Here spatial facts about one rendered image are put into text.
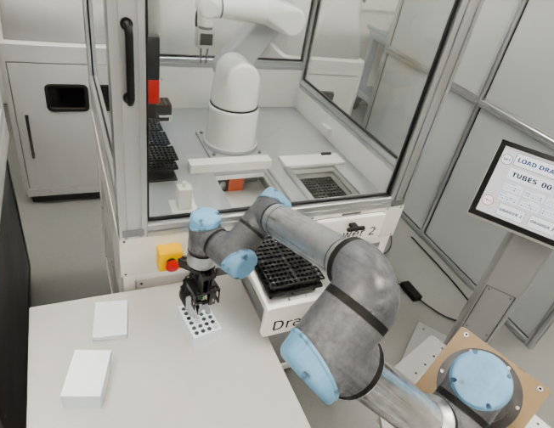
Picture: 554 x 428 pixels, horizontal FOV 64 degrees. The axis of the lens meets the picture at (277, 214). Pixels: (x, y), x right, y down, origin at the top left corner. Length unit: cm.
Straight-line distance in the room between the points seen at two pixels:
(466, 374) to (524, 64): 206
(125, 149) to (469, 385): 94
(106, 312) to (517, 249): 152
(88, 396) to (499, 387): 88
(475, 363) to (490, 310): 116
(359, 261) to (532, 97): 214
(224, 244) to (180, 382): 41
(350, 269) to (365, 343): 11
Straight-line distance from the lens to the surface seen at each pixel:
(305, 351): 68
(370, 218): 164
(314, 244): 81
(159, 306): 140
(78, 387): 119
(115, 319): 135
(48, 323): 140
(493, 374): 103
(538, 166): 190
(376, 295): 68
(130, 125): 115
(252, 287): 131
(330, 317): 68
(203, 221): 103
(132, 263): 140
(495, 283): 209
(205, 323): 131
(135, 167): 120
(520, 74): 281
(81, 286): 257
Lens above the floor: 179
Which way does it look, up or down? 35 degrees down
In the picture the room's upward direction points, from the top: 11 degrees clockwise
